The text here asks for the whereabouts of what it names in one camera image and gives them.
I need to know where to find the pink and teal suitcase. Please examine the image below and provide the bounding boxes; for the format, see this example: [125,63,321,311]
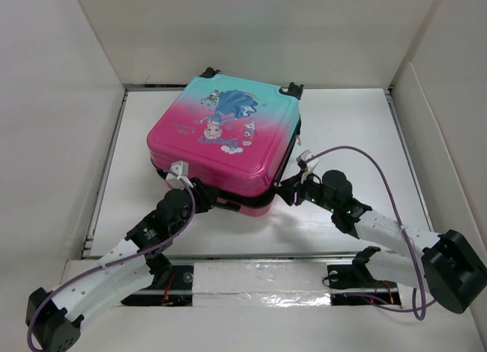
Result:
[147,67,304,217]

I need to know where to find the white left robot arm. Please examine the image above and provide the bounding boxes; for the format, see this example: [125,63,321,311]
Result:
[25,178,219,351]

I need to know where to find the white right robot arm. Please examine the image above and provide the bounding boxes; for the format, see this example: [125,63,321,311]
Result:
[276,170,486,314]

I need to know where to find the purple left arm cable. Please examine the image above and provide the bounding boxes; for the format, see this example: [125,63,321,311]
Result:
[26,169,197,352]

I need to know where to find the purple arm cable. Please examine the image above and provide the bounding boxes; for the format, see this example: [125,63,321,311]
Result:
[26,169,197,352]
[304,145,434,322]

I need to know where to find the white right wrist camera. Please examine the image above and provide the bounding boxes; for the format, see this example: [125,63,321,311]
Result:
[296,150,317,184]

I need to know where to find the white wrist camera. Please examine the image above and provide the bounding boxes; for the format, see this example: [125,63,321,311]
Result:
[296,150,317,184]
[165,160,193,189]

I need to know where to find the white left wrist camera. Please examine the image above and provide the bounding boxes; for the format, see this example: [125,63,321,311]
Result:
[165,160,193,189]

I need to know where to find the metal base rail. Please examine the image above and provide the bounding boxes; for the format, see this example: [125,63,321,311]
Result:
[55,252,404,307]

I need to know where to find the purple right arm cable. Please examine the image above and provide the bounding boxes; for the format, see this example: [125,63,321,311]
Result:
[304,145,434,322]

